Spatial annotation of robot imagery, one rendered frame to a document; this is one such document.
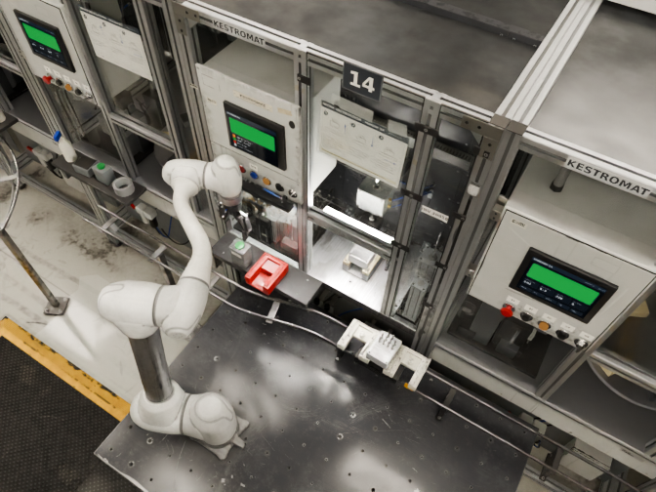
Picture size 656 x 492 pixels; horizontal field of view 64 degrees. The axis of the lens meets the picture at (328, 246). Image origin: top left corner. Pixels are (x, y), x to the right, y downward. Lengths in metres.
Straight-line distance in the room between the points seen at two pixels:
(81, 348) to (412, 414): 2.02
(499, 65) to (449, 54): 0.15
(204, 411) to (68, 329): 1.66
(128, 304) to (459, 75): 1.17
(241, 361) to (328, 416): 0.46
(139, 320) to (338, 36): 1.05
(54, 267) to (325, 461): 2.34
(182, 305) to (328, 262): 0.94
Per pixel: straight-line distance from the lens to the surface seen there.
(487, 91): 1.55
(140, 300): 1.70
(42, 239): 4.07
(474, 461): 2.38
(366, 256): 2.31
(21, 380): 3.51
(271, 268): 2.35
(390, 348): 2.20
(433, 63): 1.61
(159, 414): 2.13
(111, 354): 3.40
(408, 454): 2.32
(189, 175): 1.99
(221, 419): 2.09
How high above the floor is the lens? 2.89
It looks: 53 degrees down
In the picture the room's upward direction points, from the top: 3 degrees clockwise
